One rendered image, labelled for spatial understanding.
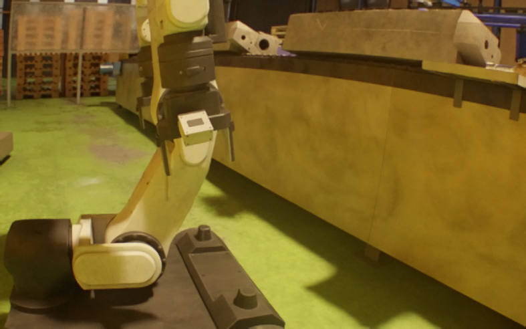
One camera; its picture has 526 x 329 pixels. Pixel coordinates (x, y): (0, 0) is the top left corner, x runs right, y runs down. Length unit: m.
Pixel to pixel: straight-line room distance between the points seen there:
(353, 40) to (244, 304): 1.12
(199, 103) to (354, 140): 1.02
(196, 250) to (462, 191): 0.84
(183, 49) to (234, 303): 0.55
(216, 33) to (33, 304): 0.70
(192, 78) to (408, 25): 1.00
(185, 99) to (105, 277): 0.44
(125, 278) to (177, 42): 0.51
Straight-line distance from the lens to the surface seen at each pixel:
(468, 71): 1.05
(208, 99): 0.60
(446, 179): 1.28
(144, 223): 0.84
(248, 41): 2.40
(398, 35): 1.43
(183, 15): 0.56
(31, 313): 0.92
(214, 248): 1.11
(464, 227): 1.27
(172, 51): 0.57
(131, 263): 0.83
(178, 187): 0.81
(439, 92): 1.29
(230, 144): 0.64
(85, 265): 0.83
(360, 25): 1.58
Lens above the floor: 0.71
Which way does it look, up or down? 14 degrees down
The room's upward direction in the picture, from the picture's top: 5 degrees clockwise
